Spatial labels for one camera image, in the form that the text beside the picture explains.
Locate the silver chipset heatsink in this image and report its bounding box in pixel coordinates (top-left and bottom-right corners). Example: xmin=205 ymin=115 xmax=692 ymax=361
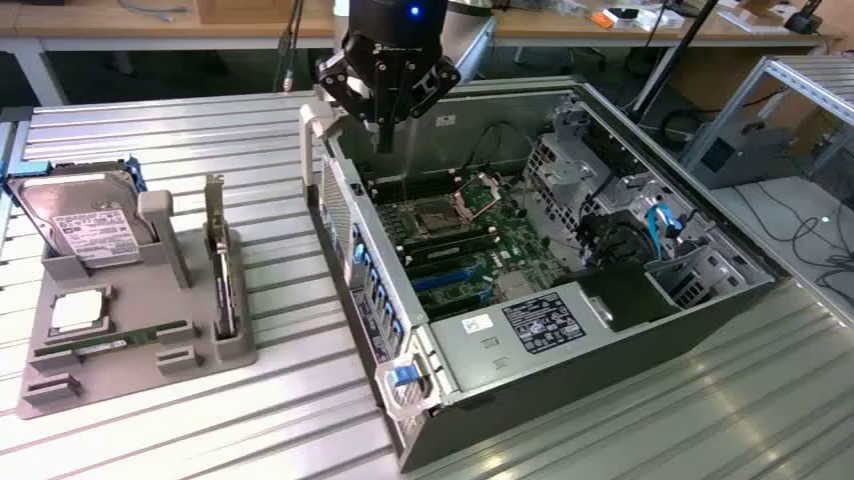
xmin=493 ymin=273 xmax=536 ymax=297

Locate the white flat box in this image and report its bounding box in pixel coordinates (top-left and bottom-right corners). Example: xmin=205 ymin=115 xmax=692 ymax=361
xmin=717 ymin=7 xmax=792 ymax=35

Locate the blue wire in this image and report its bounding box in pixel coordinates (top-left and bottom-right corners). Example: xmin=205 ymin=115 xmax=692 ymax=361
xmin=643 ymin=196 xmax=680 ymax=262

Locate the expansion card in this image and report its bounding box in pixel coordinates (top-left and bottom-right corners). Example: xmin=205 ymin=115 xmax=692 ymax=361
xmin=201 ymin=172 xmax=240 ymax=339

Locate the black RAM stick with label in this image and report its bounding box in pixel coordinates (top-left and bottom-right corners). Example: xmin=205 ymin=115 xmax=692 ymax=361
xmin=402 ymin=238 xmax=495 ymax=266

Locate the blue expansion slot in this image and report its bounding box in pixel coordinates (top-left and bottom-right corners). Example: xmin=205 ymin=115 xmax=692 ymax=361
xmin=409 ymin=267 xmax=479 ymax=294

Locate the metal disk bay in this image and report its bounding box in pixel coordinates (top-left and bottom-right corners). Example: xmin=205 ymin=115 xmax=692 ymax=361
xmin=644 ymin=243 xmax=759 ymax=310

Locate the black expansion slot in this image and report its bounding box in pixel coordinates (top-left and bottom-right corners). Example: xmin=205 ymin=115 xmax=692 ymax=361
xmin=422 ymin=294 xmax=499 ymax=322
xmin=404 ymin=259 xmax=472 ymax=279

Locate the CPU socket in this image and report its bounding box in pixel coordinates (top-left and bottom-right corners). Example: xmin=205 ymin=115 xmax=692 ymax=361
xmin=410 ymin=198 xmax=465 ymax=237

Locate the silver CPU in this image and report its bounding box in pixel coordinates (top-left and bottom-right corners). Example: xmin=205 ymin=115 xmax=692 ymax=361
xmin=50 ymin=292 xmax=108 ymax=334

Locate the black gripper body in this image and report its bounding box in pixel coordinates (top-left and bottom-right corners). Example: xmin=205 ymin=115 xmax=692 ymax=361
xmin=340 ymin=0 xmax=448 ymax=126

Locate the aluminium profile frame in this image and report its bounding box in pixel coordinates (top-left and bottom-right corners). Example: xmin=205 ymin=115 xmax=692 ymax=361
xmin=676 ymin=53 xmax=854 ymax=194

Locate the green RAM stick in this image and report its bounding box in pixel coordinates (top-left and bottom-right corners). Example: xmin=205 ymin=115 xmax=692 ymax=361
xmin=44 ymin=319 xmax=188 ymax=354

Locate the white device box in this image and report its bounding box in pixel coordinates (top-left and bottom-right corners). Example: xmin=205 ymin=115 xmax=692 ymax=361
xmin=603 ymin=5 xmax=685 ymax=30

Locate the black RAM slot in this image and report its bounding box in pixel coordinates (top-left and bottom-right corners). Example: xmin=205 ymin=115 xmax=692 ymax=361
xmin=364 ymin=172 xmax=459 ymax=189
xmin=372 ymin=185 xmax=463 ymax=204
xmin=397 ymin=225 xmax=493 ymax=242

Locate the orange and white box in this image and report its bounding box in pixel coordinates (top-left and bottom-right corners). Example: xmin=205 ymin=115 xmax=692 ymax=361
xmin=589 ymin=8 xmax=635 ymax=29

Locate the metal drive cage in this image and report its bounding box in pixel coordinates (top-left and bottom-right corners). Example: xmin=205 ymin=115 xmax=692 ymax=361
xmin=521 ymin=130 xmax=605 ymax=236

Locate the hard disk with blue carrier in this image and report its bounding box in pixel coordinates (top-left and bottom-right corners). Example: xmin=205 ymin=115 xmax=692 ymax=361
xmin=2 ymin=155 xmax=149 ymax=271

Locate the grey equipment box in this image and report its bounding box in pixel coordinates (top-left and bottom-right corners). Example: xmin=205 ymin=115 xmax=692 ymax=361
xmin=679 ymin=119 xmax=799 ymax=190

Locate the black hanging cable with plug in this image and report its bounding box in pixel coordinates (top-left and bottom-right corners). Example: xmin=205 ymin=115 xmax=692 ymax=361
xmin=276 ymin=0 xmax=306 ymax=95

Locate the green motherboard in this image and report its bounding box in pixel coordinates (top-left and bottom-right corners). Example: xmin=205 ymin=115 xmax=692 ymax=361
xmin=369 ymin=167 xmax=575 ymax=324

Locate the black desk device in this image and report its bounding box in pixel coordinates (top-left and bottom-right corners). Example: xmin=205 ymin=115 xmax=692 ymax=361
xmin=780 ymin=0 xmax=829 ymax=35

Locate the black plastic shroud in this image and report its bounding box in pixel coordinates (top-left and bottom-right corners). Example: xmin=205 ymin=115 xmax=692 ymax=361
xmin=573 ymin=260 xmax=683 ymax=334

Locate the wooden desk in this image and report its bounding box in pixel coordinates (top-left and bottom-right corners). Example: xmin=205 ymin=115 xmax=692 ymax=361
xmin=0 ymin=0 xmax=334 ymax=106
xmin=489 ymin=0 xmax=845 ymax=51

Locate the grey power supply unit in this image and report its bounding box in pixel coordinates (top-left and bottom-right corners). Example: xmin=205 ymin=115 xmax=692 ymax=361
xmin=425 ymin=282 xmax=619 ymax=401

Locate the metal socket cover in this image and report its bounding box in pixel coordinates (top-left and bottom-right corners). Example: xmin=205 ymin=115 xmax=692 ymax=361
xmin=450 ymin=172 xmax=503 ymax=222

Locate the black front fan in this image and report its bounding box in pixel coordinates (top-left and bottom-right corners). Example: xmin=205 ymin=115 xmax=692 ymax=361
xmin=573 ymin=208 xmax=652 ymax=266

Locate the grey network cable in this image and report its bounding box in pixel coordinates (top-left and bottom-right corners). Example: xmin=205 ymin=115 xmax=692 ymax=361
xmin=117 ymin=0 xmax=181 ymax=22

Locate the open dark PC case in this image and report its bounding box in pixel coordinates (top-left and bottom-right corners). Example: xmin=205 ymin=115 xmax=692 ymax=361
xmin=297 ymin=74 xmax=795 ymax=474

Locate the grey parts rack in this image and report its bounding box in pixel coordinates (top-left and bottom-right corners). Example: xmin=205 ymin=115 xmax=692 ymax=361
xmin=13 ymin=188 xmax=261 ymax=421

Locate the black tripod pole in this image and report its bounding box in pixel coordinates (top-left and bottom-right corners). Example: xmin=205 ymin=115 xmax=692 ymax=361
xmin=629 ymin=0 xmax=721 ymax=114

